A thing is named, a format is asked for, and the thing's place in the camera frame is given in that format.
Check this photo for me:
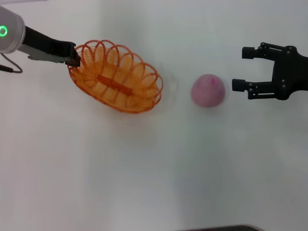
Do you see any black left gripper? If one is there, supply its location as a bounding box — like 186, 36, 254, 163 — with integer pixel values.
22, 25, 81, 68

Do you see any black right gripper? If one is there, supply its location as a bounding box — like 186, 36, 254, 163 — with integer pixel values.
231, 42, 308, 101

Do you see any pink peach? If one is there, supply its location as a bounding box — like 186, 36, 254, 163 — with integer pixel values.
191, 74, 227, 108

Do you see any orange wire basket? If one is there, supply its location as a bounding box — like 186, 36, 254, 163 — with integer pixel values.
67, 39, 164, 115

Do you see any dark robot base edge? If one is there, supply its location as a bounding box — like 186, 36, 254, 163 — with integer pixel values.
185, 224, 262, 231

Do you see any grey left wrist bracket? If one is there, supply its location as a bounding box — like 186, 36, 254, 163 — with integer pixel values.
18, 44, 67, 64

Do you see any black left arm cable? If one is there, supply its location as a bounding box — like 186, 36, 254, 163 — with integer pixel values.
0, 52, 24, 74

